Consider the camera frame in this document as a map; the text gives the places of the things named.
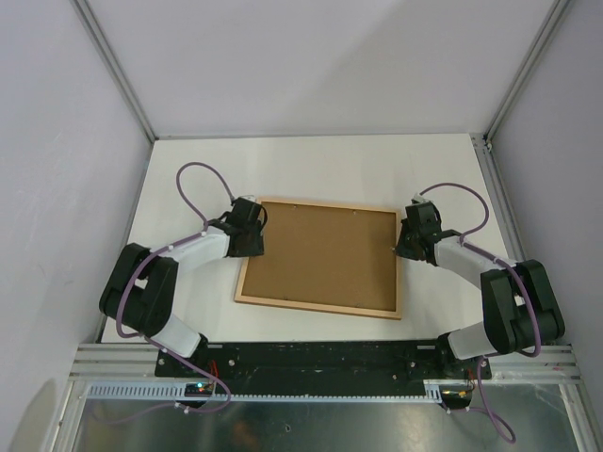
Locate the aluminium corner post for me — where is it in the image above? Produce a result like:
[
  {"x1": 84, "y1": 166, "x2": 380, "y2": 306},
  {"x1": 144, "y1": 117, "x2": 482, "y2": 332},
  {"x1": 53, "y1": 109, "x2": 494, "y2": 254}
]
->
[
  {"x1": 70, "y1": 0, "x2": 157, "y2": 144},
  {"x1": 482, "y1": 0, "x2": 574, "y2": 142}
]

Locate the right aluminium corner post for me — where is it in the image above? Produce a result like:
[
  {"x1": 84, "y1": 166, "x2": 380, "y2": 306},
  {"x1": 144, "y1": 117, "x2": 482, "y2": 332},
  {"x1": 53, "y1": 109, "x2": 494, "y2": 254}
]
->
[{"x1": 482, "y1": 0, "x2": 574, "y2": 142}]

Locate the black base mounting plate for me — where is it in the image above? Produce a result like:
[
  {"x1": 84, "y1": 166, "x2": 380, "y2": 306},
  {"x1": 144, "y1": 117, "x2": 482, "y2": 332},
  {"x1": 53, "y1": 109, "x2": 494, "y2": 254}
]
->
[{"x1": 155, "y1": 339, "x2": 492, "y2": 397}]

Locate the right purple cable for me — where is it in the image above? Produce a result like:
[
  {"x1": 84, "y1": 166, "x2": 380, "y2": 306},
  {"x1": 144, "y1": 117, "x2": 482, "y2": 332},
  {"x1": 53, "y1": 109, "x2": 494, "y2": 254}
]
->
[{"x1": 413, "y1": 182, "x2": 543, "y2": 444}]

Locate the aluminium front rail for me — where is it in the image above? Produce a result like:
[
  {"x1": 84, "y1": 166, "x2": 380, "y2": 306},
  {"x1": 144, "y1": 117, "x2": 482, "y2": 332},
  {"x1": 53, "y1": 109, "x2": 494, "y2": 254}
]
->
[{"x1": 69, "y1": 343, "x2": 581, "y2": 384}]

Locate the shiny metal floor sheet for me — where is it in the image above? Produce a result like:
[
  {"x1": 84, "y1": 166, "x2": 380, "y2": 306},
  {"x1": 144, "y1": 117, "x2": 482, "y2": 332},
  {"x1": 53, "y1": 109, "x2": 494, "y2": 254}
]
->
[{"x1": 73, "y1": 385, "x2": 584, "y2": 451}]

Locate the purple cable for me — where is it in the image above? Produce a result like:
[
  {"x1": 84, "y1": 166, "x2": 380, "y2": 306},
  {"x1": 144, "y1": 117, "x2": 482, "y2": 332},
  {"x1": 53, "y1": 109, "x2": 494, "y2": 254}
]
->
[
  {"x1": 413, "y1": 182, "x2": 543, "y2": 444},
  {"x1": 89, "y1": 162, "x2": 232, "y2": 425}
]

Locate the brown frame backing board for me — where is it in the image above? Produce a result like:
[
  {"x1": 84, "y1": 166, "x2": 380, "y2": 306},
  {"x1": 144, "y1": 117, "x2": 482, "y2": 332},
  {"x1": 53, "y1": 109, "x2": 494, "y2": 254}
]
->
[{"x1": 240, "y1": 201, "x2": 397, "y2": 314}]

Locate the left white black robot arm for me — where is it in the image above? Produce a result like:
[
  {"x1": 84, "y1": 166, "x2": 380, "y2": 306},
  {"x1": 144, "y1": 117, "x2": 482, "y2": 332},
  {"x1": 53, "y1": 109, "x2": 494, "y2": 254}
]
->
[{"x1": 99, "y1": 197, "x2": 268, "y2": 377}]

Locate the grey slotted cable duct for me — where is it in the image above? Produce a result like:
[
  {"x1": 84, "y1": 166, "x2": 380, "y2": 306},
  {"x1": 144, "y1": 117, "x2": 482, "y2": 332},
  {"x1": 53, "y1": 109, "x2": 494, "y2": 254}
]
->
[{"x1": 88, "y1": 381, "x2": 442, "y2": 404}]

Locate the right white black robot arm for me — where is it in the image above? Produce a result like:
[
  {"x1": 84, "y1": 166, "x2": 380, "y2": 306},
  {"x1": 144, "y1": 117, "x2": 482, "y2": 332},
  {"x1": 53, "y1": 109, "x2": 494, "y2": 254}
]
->
[{"x1": 395, "y1": 198, "x2": 566, "y2": 378}]

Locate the left aluminium corner post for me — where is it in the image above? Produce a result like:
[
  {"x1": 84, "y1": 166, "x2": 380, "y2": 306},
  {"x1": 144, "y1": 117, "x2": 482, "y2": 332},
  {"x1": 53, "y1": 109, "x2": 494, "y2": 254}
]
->
[{"x1": 70, "y1": 0, "x2": 157, "y2": 144}]

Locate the wooden picture frame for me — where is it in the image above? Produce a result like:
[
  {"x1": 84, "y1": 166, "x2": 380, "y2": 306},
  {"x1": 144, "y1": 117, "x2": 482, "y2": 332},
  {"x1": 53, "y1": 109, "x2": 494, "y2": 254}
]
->
[{"x1": 234, "y1": 196, "x2": 404, "y2": 321}]

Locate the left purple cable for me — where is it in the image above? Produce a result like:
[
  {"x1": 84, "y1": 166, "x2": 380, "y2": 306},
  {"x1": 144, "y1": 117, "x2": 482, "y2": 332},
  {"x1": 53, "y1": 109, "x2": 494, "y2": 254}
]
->
[{"x1": 89, "y1": 162, "x2": 232, "y2": 425}]

